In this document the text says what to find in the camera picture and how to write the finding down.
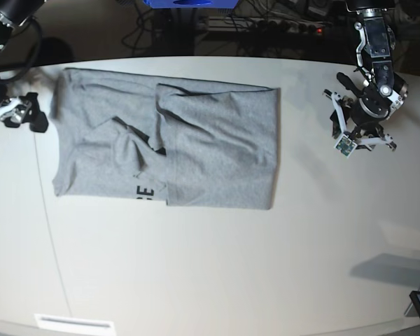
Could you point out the grey T-shirt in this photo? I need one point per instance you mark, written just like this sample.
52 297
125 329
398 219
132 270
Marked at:
182 141

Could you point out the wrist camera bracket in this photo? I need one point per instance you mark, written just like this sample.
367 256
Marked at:
374 113
9 108

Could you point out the blue plastic mount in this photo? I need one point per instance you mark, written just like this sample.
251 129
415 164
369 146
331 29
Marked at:
224 4

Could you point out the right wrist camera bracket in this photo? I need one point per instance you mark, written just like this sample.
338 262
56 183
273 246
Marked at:
9 108

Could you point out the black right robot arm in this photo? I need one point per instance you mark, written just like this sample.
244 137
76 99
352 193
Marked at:
14 14

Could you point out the white label strip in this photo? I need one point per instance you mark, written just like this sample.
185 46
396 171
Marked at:
69 320

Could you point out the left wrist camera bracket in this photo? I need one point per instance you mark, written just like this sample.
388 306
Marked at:
374 113

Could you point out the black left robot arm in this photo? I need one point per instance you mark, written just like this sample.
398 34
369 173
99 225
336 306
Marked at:
381 85

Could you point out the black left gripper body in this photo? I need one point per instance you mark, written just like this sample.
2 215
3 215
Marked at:
352 130

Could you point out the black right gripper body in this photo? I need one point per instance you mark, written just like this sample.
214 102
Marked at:
26 111

